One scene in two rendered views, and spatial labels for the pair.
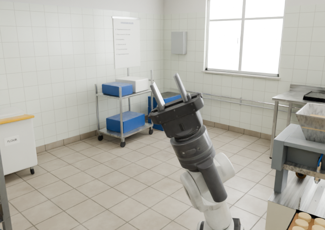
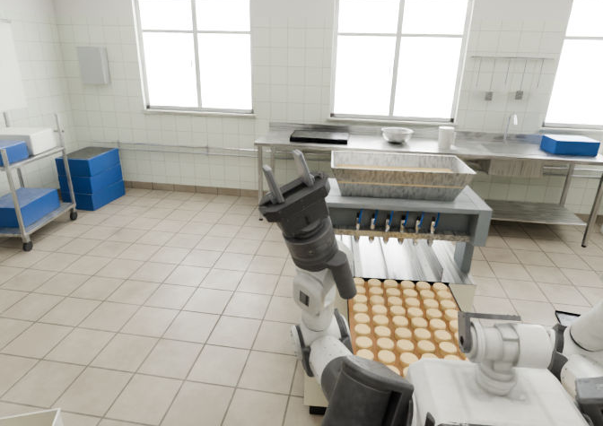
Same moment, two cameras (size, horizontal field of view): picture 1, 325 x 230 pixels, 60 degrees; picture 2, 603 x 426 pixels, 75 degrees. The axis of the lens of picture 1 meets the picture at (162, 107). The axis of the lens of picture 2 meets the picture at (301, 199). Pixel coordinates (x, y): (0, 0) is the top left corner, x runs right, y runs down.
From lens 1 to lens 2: 0.31 m
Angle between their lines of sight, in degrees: 32
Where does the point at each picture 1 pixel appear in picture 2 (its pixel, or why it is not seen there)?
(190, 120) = (318, 209)
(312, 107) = (337, 156)
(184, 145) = (314, 242)
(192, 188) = (319, 291)
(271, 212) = not seen: hidden behind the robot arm
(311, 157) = (348, 213)
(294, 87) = (274, 126)
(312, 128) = (349, 181)
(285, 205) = not seen: hidden behind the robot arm
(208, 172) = (344, 267)
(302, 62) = (279, 92)
